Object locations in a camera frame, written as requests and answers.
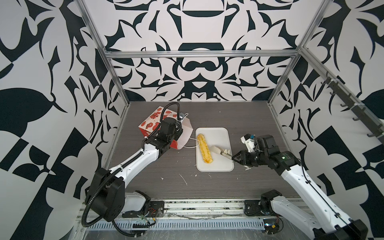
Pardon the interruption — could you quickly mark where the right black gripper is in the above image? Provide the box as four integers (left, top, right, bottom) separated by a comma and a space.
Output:
231, 149, 269, 166

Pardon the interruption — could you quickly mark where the red white paper bag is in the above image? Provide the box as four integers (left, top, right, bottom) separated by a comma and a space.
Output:
139, 106, 193, 150

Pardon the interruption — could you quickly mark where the long yellow fake bread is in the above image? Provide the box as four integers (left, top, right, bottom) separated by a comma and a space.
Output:
197, 134, 213, 164

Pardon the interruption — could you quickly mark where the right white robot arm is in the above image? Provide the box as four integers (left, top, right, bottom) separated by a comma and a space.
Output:
232, 134, 368, 240

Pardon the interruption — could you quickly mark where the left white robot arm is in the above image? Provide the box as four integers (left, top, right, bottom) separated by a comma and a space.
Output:
82, 118, 183, 227

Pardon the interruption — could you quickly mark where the white rectangular tray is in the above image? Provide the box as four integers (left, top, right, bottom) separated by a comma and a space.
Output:
196, 127, 234, 173

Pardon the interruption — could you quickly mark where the small electronics board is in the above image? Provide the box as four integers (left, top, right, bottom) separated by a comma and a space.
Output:
263, 218, 284, 235

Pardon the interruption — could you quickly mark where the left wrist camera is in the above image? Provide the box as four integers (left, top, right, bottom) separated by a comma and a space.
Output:
178, 113, 188, 122

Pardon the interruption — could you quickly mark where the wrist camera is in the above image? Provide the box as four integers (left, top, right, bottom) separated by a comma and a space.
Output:
178, 113, 188, 122
241, 134, 257, 153

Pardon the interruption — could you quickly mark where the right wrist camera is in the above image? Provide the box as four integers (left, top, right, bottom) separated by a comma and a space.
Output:
241, 134, 257, 153

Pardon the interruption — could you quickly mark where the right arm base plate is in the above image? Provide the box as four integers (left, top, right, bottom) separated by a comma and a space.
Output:
244, 199, 273, 217

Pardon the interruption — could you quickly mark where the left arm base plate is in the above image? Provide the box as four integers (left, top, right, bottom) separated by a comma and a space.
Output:
122, 201, 165, 218

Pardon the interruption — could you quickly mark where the aluminium cage frame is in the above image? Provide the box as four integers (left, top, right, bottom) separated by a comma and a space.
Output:
74, 0, 384, 139

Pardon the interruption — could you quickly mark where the white slotted cable duct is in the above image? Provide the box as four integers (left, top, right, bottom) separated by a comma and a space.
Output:
85, 218, 266, 231

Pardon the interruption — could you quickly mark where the grey wall hook rack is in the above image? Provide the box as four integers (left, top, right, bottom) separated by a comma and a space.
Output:
320, 72, 384, 144

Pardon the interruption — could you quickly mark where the black corrugated cable conduit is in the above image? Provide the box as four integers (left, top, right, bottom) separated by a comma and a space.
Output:
81, 176, 121, 228

